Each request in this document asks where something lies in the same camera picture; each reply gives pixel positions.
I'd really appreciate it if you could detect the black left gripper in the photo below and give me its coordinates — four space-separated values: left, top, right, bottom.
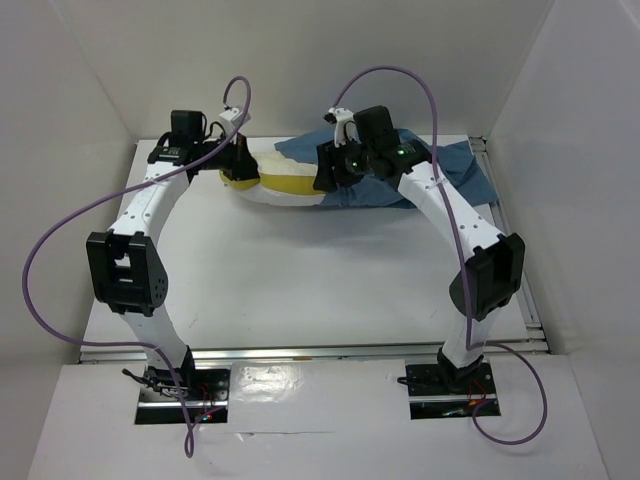
194 130 265 181

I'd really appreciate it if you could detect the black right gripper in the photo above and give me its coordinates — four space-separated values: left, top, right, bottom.
313 133 376 192

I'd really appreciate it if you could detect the blue fabric pillowcase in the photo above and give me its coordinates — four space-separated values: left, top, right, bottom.
274 130 499 209

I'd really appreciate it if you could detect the cream quilted pillow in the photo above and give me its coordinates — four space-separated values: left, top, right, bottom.
219 151 327 207

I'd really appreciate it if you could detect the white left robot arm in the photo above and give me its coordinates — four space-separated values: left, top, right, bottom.
86 107 259 399

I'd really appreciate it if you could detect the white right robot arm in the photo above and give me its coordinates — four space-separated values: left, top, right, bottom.
314 106 525 392

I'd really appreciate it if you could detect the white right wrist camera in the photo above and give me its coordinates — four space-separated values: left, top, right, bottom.
323 107 357 148

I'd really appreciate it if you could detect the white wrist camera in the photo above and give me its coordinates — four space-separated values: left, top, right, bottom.
218 106 251 140
323 107 357 148

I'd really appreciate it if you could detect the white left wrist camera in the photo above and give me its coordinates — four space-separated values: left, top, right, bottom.
218 106 251 140

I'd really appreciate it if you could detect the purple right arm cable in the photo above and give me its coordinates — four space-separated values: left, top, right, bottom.
332 65 550 445

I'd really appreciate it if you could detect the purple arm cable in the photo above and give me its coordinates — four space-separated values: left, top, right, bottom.
332 65 550 445
20 76 252 459

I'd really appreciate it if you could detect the aluminium table edge rail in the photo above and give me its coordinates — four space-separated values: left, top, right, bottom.
79 338 550 364

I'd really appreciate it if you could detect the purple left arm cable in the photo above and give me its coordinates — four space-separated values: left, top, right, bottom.
20 76 252 459

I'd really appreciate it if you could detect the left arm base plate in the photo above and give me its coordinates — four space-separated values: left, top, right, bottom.
134 363 234 426

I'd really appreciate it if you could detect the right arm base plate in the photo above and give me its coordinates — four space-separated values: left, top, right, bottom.
396 361 501 420

